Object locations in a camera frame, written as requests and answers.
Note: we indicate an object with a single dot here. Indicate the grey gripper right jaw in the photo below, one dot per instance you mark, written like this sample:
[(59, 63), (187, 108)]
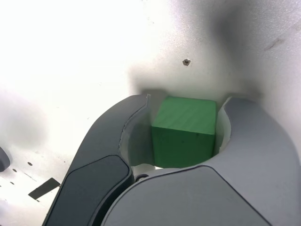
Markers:
[(247, 183)]

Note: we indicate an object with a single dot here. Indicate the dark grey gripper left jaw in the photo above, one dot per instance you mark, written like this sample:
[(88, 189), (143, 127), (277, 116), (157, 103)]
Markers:
[(98, 146)]

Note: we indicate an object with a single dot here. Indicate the green cube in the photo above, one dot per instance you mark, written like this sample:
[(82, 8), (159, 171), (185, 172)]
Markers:
[(183, 141)]

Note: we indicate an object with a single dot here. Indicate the black tape strip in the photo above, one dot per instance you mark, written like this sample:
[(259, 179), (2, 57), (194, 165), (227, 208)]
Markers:
[(43, 189)]

